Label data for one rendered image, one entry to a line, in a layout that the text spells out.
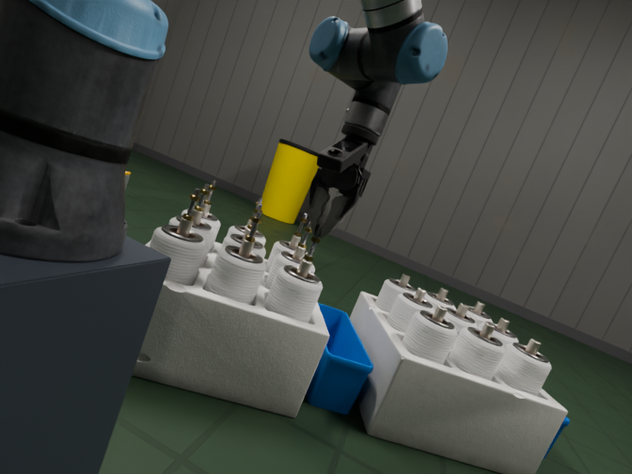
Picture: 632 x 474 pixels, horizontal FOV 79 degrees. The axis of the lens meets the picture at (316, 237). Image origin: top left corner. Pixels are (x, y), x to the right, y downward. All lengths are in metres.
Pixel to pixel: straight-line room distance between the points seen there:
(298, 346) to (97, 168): 0.48
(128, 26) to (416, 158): 3.21
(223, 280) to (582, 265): 3.24
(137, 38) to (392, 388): 0.70
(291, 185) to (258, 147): 0.85
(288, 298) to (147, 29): 0.50
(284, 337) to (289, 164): 2.45
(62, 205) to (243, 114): 3.63
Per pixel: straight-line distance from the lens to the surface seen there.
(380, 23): 0.57
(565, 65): 3.79
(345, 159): 0.65
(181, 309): 0.71
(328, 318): 1.09
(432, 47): 0.58
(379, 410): 0.84
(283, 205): 3.11
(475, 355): 0.90
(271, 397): 0.78
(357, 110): 0.73
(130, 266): 0.40
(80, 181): 0.37
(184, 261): 0.72
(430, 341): 0.84
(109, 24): 0.36
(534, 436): 1.02
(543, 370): 0.98
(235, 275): 0.71
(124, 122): 0.38
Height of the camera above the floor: 0.44
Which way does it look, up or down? 8 degrees down
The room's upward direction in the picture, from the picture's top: 22 degrees clockwise
